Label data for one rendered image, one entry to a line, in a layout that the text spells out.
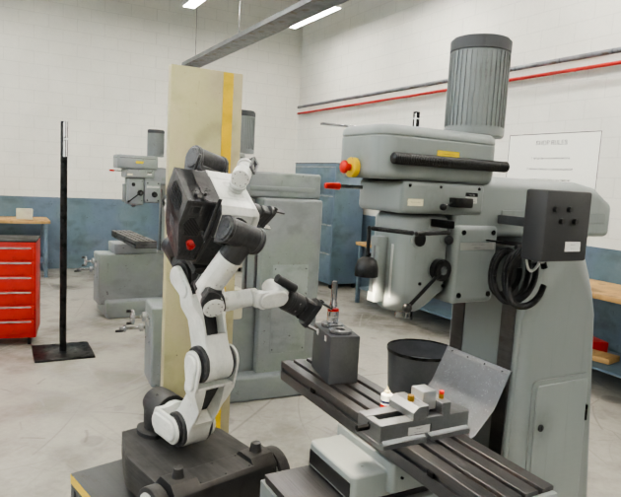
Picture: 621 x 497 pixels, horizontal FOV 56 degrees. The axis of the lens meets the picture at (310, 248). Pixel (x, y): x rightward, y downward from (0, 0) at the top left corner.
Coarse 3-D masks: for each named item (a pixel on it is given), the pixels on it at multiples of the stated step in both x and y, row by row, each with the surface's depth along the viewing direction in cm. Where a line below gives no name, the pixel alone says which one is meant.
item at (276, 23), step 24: (240, 0) 815; (312, 0) 603; (336, 0) 599; (264, 24) 707; (288, 24) 700; (216, 48) 860; (240, 48) 851; (552, 72) 621; (360, 96) 942; (408, 96) 835
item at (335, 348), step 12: (324, 324) 233; (336, 324) 233; (324, 336) 226; (336, 336) 220; (348, 336) 221; (312, 348) 240; (324, 348) 226; (336, 348) 220; (348, 348) 222; (312, 360) 240; (324, 360) 225; (336, 360) 221; (348, 360) 222; (324, 372) 225; (336, 372) 222; (348, 372) 223
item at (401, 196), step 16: (368, 192) 187; (384, 192) 179; (400, 192) 173; (416, 192) 174; (432, 192) 177; (448, 192) 180; (464, 192) 183; (480, 192) 187; (368, 208) 189; (384, 208) 180; (400, 208) 173; (416, 208) 175; (432, 208) 178; (448, 208) 181; (464, 208) 184; (480, 208) 188
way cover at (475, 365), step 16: (448, 352) 224; (464, 352) 218; (448, 368) 221; (464, 368) 215; (480, 368) 209; (496, 368) 204; (432, 384) 223; (448, 384) 218; (464, 384) 212; (480, 384) 206; (496, 384) 201; (464, 400) 208; (480, 400) 203; (496, 400) 198
